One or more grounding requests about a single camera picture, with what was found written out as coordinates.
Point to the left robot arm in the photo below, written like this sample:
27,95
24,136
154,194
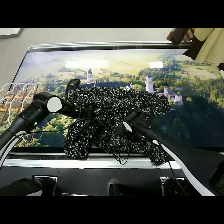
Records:
31,115

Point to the cream garment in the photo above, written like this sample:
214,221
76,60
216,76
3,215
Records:
213,43

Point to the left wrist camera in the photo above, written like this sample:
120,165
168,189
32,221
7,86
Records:
72,90

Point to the black white-speckled garment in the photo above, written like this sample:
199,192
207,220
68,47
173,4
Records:
106,103

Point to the silver frame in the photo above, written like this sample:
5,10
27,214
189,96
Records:
83,163

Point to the brown garment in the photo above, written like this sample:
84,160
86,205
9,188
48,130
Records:
178,35

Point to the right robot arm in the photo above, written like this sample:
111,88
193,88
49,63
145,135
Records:
186,156

